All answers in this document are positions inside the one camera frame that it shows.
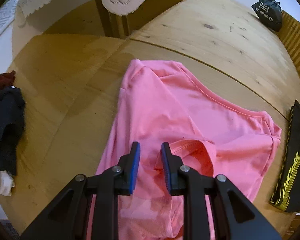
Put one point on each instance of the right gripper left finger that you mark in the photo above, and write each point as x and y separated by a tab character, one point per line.
88	206

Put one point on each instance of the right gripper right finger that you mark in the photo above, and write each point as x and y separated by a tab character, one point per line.
213	206

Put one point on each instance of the pink t-shirt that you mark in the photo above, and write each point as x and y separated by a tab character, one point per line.
162	101

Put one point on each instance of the folded black sport shirt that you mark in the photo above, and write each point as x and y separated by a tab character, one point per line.
286	196

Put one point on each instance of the cream knit sweater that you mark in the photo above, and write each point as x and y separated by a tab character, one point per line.
6	183

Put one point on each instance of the dark navy garment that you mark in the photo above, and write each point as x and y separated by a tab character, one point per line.
12	123

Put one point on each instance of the dark red garment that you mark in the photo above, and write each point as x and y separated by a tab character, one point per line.
7	79

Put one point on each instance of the wooden slat fence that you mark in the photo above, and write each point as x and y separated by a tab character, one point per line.
289	35

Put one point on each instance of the black sports drawstring bag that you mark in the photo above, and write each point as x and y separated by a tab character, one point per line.
269	13

